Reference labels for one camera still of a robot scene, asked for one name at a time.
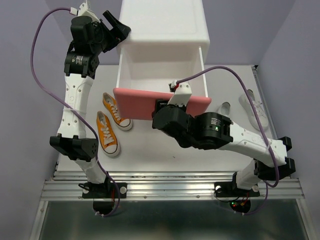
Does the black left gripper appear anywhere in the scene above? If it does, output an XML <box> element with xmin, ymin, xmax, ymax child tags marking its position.
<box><xmin>90</xmin><ymin>11</ymin><xmax>130</xmax><ymax>54</ymax></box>

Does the dark pink drawer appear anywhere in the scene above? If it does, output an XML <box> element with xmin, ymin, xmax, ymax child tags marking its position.
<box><xmin>112</xmin><ymin>47</ymin><xmax>212</xmax><ymax>123</ymax></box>

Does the white sneaker one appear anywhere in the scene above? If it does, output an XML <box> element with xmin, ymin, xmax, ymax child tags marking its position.
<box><xmin>216</xmin><ymin>102</ymin><xmax>231</xmax><ymax>117</ymax></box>
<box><xmin>238</xmin><ymin>92</ymin><xmax>270</xmax><ymax>131</ymax></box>

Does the orange sneaker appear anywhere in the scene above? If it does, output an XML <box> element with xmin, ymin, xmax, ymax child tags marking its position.
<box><xmin>96</xmin><ymin>111</ymin><xmax>121</xmax><ymax>158</ymax></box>
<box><xmin>102</xmin><ymin>92</ymin><xmax>133</xmax><ymax>131</ymax></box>

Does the orange sneaker front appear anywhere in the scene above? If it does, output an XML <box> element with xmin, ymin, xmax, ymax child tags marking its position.
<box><xmin>96</xmin><ymin>111</ymin><xmax>121</xmax><ymax>158</ymax></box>

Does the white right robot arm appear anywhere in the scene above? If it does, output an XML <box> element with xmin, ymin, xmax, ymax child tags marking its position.
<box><xmin>152</xmin><ymin>99</ymin><xmax>296</xmax><ymax>198</ymax></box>

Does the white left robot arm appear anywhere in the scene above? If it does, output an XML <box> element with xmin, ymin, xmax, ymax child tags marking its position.
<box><xmin>49</xmin><ymin>10</ymin><xmax>131</xmax><ymax>199</ymax></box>

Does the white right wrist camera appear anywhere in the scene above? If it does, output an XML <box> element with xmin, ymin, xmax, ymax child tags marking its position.
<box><xmin>167</xmin><ymin>80</ymin><xmax>192</xmax><ymax>108</ymax></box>

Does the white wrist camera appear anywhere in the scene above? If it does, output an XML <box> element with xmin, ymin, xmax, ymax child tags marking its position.
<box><xmin>69</xmin><ymin>0</ymin><xmax>98</xmax><ymax>19</ymax></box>
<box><xmin>167</xmin><ymin>80</ymin><xmax>192</xmax><ymax>108</ymax></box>

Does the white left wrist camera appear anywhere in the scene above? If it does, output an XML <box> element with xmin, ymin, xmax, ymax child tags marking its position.
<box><xmin>69</xmin><ymin>0</ymin><xmax>98</xmax><ymax>19</ymax></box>

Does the white cabinet frame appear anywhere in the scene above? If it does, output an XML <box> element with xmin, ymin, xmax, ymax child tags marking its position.
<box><xmin>116</xmin><ymin>0</ymin><xmax>210</xmax><ymax>81</ymax></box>

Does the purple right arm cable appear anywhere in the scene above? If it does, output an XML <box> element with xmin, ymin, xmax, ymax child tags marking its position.
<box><xmin>174</xmin><ymin>65</ymin><xmax>280</xmax><ymax>216</ymax></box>

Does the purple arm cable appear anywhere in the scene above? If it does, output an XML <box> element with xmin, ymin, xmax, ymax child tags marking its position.
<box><xmin>174</xmin><ymin>65</ymin><xmax>280</xmax><ymax>216</ymax></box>
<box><xmin>32</xmin><ymin>6</ymin><xmax>125</xmax><ymax>218</ymax></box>

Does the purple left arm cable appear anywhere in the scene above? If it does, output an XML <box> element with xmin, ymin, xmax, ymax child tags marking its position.
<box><xmin>32</xmin><ymin>6</ymin><xmax>125</xmax><ymax>218</ymax></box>

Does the aluminium mounting rail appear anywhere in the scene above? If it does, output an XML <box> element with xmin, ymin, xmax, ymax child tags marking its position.
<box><xmin>41</xmin><ymin>171</ymin><xmax>305</xmax><ymax>201</ymax></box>

